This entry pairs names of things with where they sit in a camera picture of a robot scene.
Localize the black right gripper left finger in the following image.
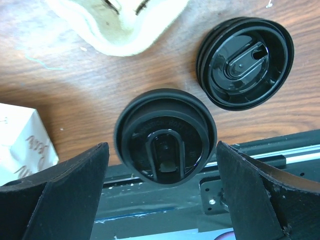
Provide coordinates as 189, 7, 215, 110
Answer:
0, 142, 109, 240

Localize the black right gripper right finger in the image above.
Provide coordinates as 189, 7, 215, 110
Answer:
216, 141, 320, 240

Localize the cream paper gift bag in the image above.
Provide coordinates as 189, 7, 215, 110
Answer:
0, 103, 59, 186

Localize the black plastic cup lid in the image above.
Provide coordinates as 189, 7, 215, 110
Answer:
113, 88, 218, 187

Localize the beige pulp cup carrier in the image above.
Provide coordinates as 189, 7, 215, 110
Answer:
47, 0, 188, 57

